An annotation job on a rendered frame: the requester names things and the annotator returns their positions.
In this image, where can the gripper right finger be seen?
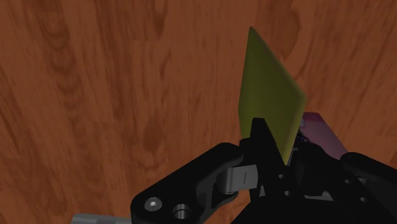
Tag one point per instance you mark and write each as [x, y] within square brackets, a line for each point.
[356, 173]

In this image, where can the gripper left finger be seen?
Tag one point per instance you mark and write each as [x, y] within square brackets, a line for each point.
[201, 173]

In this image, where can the purple book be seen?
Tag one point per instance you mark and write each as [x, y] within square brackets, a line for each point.
[319, 133]

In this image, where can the olive green book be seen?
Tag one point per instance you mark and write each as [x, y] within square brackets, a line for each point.
[268, 93]

